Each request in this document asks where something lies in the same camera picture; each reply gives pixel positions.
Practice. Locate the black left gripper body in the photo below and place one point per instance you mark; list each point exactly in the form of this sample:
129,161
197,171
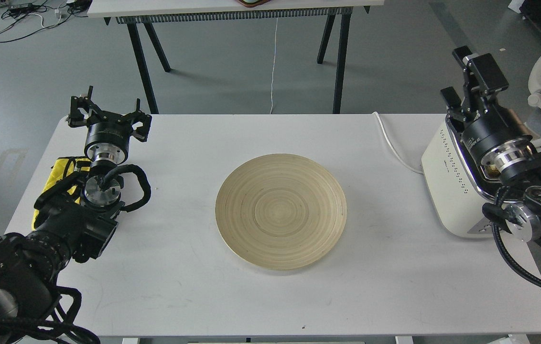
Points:
108,139

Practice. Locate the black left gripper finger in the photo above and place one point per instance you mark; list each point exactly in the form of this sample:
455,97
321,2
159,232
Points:
83,111
137,122

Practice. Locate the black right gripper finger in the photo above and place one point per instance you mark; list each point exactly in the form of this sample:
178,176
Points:
457,108
483,80

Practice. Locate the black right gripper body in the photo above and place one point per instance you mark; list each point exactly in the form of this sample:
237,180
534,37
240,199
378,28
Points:
495,136

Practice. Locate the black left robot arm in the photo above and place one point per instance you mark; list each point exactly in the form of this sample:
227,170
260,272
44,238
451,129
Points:
76,219

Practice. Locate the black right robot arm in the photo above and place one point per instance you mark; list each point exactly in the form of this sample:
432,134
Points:
516,208

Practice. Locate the white toaster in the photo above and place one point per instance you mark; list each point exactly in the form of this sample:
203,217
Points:
457,185

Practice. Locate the yellow cloth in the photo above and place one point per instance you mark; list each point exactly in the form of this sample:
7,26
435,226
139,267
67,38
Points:
63,167

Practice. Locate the background table with black legs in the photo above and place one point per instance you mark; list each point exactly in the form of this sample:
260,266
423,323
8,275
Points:
133,13

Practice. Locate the round bamboo plate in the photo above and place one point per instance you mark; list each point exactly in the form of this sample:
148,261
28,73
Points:
281,211

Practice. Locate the brown object on background table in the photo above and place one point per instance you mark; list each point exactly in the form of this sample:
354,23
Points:
252,3

